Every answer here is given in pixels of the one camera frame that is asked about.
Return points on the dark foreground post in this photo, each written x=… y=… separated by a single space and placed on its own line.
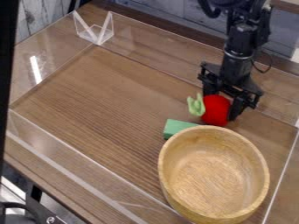
x=8 y=23

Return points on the green foam block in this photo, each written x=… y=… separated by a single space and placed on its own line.
x=175 y=126

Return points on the wooden bowl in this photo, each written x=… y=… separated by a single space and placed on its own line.
x=214 y=175

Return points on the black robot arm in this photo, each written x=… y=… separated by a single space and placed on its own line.
x=247 y=34

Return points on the black table frame bracket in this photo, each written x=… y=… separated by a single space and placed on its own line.
x=43 y=215

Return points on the clear acrylic tray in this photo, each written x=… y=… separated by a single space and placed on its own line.
x=87 y=113

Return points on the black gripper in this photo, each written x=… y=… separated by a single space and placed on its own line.
x=214 y=84

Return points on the red plush strawberry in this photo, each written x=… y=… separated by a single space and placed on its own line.
x=211 y=108

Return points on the clear acrylic corner bracket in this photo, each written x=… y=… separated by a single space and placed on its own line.
x=96 y=34

